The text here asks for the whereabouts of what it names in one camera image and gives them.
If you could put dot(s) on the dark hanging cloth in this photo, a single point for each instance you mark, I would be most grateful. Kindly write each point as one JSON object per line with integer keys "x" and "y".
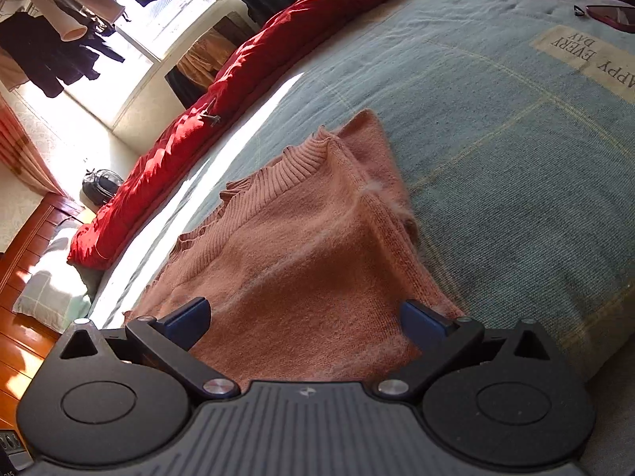
{"x": 183, "y": 87}

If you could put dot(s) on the white hanging garment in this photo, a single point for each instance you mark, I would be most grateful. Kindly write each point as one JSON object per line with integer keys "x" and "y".
{"x": 64, "y": 0}

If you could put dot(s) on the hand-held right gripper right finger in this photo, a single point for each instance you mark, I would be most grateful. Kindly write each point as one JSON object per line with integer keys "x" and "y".
{"x": 421, "y": 325}

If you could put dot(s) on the white plaid pillow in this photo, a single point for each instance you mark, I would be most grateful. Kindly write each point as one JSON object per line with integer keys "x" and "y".
{"x": 49, "y": 282}

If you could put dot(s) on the maroon phone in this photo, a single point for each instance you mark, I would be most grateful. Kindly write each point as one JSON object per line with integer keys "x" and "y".
{"x": 612, "y": 16}

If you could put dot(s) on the orange hanging clothes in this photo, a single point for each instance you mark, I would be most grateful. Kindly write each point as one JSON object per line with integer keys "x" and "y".
{"x": 208, "y": 57}

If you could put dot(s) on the wooden bed headboard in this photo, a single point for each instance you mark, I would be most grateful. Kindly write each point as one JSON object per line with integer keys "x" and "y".
{"x": 30, "y": 238}

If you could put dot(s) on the pink knit sweater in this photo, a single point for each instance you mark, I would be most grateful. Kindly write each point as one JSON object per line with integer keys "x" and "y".
{"x": 297, "y": 258}

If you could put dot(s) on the grey metal clip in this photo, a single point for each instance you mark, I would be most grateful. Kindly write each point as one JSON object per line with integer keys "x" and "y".
{"x": 212, "y": 115}

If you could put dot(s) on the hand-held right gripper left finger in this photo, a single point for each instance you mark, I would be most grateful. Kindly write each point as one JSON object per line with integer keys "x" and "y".
{"x": 186, "y": 322}

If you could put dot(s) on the red quilt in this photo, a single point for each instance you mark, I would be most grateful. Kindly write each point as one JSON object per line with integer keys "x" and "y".
{"x": 248, "y": 74}

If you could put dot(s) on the black backpack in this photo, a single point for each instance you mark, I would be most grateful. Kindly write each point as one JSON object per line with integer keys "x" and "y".
{"x": 101, "y": 186}

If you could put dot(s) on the orange curtain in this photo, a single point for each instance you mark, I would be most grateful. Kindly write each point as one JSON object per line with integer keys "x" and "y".
{"x": 25, "y": 148}

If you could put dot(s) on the black hanging jacket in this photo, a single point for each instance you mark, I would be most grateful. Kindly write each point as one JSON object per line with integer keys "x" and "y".
{"x": 44, "y": 54}

